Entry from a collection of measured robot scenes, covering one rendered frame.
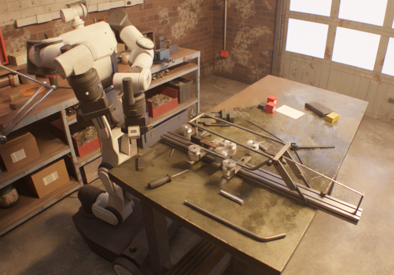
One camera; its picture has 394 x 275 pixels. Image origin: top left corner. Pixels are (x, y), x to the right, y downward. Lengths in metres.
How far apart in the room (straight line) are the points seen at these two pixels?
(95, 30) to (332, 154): 1.21
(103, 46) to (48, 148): 1.17
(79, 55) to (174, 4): 3.14
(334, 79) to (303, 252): 2.61
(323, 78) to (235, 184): 3.17
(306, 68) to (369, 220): 2.39
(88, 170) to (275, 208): 1.82
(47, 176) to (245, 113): 1.54
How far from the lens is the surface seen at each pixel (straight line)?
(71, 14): 1.42
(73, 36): 1.35
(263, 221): 1.02
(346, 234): 2.33
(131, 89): 1.04
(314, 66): 4.16
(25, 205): 2.46
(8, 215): 2.44
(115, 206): 1.83
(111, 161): 1.58
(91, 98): 0.91
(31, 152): 2.24
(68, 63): 0.85
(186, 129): 1.39
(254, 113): 1.67
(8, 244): 2.40
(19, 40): 2.80
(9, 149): 2.17
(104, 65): 1.38
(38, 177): 2.37
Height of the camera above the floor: 1.62
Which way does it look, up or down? 30 degrees down
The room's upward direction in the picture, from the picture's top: straight up
